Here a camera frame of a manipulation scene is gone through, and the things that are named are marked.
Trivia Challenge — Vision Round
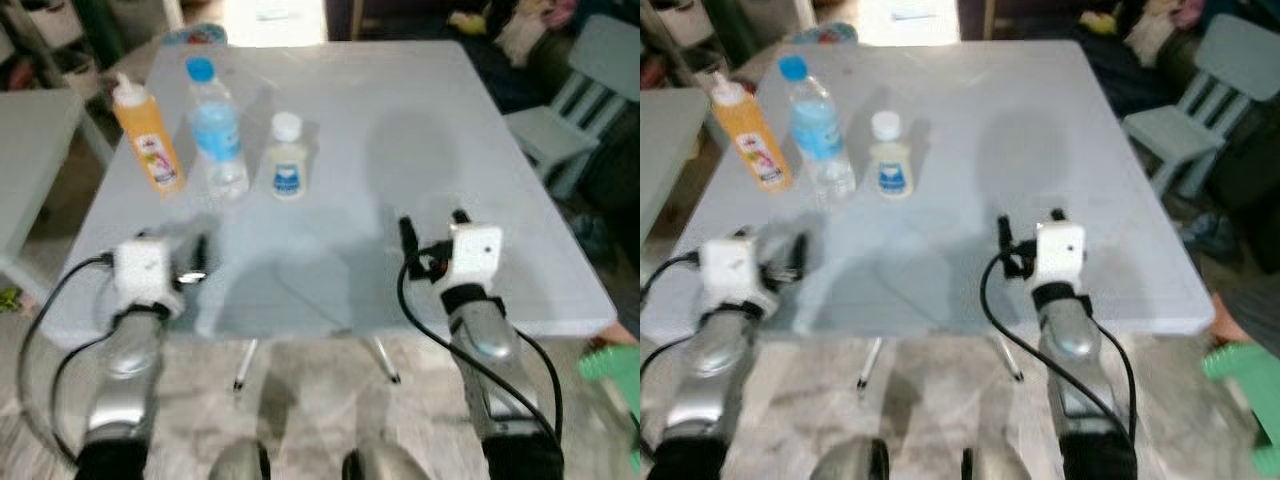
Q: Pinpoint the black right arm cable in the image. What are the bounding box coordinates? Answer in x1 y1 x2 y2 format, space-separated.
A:
396 245 565 447
980 247 1141 447

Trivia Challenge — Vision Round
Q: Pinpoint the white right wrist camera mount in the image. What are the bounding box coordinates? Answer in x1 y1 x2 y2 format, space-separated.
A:
432 223 504 292
1030 220 1088 291

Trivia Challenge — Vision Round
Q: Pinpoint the pile of colourful clothes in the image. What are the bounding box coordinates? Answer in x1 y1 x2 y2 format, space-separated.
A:
445 0 578 67
1078 0 1206 67

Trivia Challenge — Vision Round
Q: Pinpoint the pale green slatted chair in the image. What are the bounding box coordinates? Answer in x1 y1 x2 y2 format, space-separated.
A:
1121 14 1280 201
504 14 641 203

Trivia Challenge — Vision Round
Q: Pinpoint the bright white box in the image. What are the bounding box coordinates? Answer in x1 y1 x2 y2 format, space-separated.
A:
221 0 330 47
857 0 962 47

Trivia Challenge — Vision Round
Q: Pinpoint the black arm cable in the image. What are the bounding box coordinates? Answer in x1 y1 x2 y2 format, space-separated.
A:
396 245 565 447
17 254 117 469
980 247 1141 447
640 254 701 466

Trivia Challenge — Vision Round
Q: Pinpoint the orange squeeze bottle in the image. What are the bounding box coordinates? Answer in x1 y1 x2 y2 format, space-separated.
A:
710 71 795 195
112 72 187 196

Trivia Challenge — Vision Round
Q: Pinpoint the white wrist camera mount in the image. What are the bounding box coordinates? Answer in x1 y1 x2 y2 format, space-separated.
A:
698 235 777 319
112 237 187 319
432 223 504 292
1030 220 1088 291

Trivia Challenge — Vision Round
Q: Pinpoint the small white capped bottle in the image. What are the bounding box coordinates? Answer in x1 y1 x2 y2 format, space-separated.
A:
269 112 310 202
867 110 916 202

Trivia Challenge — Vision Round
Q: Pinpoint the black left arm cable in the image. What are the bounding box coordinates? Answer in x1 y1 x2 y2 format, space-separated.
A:
640 254 701 466
17 254 117 469

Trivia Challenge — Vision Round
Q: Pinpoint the blue capped water bottle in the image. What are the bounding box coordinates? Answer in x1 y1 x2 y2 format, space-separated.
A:
779 55 859 207
186 57 250 202

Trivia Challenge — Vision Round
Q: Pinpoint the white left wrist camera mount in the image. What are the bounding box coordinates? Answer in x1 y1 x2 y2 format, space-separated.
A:
112 237 187 319
698 235 777 319

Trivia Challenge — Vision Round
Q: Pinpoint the blue shoe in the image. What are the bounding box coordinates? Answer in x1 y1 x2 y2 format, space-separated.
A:
574 214 613 267
1179 210 1238 263

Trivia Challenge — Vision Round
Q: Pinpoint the grey left robot leg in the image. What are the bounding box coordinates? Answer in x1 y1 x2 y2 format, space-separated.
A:
207 439 272 480
811 436 892 480

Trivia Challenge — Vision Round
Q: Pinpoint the colourful printed round item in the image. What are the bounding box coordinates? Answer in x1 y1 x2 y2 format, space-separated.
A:
160 24 230 50
794 24 862 47

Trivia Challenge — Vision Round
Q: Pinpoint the metal table leg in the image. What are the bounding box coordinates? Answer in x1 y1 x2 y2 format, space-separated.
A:
364 335 402 385
989 335 1027 384
233 338 260 392
857 338 884 392

